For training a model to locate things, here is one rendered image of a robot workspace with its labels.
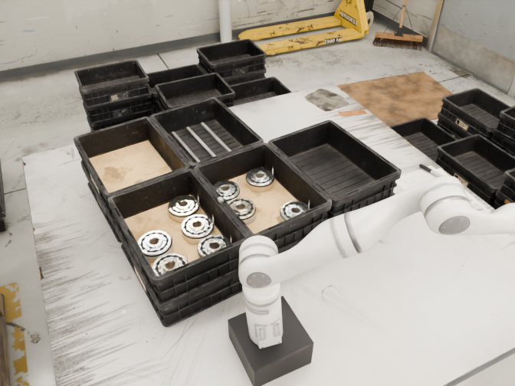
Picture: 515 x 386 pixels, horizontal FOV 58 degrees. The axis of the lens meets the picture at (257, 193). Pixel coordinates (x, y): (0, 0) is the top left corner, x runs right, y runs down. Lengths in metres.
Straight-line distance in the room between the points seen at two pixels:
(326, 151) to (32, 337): 1.58
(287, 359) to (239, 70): 2.25
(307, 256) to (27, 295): 1.87
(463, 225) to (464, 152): 1.87
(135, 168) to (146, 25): 3.03
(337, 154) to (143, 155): 0.76
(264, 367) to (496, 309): 0.76
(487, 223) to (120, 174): 1.26
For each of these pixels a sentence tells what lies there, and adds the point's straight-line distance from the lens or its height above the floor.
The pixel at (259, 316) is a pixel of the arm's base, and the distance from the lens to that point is 1.18.
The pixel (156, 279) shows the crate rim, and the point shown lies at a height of 0.93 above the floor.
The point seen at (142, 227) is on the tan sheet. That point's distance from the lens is 1.56.
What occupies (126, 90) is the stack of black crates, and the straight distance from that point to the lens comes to 3.01.
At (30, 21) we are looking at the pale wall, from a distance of 4.57.
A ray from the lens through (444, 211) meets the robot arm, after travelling 0.96.
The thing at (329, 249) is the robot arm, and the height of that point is 1.17.
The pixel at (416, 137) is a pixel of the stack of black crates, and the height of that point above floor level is 0.27.
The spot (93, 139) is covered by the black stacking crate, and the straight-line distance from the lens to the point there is 1.89.
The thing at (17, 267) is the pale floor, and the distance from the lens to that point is 2.80.
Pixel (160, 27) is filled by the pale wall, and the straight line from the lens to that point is 4.77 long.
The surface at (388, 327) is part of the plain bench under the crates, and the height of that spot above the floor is 0.70.
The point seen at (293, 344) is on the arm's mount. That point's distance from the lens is 1.29.
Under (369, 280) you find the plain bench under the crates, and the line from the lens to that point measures 1.58.
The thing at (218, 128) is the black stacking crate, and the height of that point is 0.83.
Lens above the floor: 1.89
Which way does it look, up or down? 40 degrees down
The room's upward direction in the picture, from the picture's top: straight up
